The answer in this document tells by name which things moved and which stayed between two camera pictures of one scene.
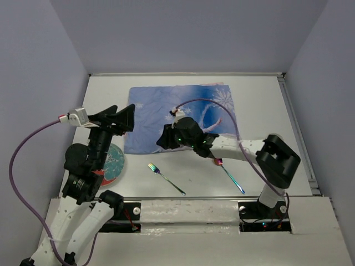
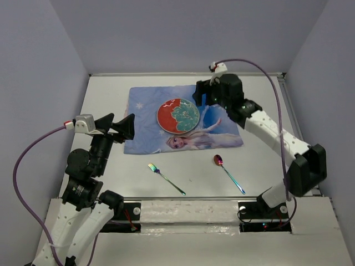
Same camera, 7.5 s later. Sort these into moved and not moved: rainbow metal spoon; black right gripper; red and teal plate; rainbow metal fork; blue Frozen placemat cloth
Moved: red and teal plate; black right gripper
Not moved: rainbow metal fork; blue Frozen placemat cloth; rainbow metal spoon
